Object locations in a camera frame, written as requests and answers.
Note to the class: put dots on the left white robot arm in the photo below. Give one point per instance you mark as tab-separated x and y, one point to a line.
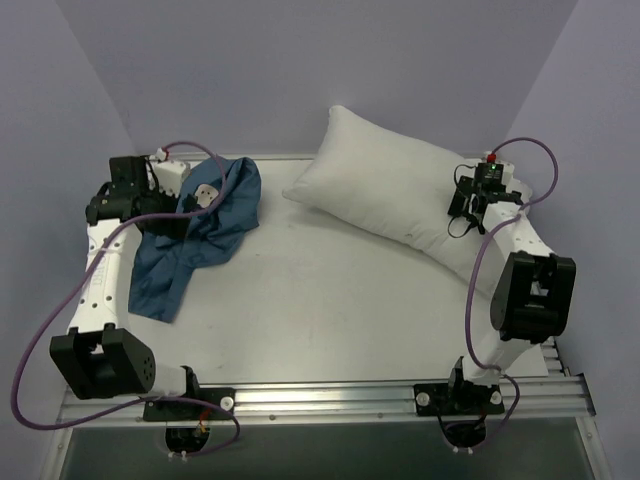
99	356

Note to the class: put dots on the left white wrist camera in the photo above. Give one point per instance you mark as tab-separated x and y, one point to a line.
168	177

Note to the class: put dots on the blue cartoon pillowcase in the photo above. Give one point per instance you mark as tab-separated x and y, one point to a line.
164	266

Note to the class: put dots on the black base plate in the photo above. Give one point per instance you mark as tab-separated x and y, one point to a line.
457	397
217	404

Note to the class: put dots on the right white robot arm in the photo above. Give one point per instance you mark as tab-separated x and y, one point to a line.
532	297

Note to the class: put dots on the aluminium back rail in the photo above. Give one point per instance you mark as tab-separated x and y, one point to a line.
197	156

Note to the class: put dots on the aluminium right side rail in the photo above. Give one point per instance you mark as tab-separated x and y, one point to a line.
553	359

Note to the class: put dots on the aluminium rail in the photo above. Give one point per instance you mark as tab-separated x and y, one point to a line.
197	156
553	359
555	396

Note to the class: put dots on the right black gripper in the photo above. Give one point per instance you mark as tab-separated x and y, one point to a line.
461	201

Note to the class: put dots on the white pillow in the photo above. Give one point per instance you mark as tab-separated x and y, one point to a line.
390	185

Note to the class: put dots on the aluminium front rail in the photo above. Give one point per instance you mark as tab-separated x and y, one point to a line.
555	396

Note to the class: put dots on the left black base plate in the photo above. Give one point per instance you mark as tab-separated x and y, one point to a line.
217	404

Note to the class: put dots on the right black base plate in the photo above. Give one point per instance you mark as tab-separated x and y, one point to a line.
457	397

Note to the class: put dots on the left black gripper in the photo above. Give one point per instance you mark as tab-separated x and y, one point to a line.
176	209

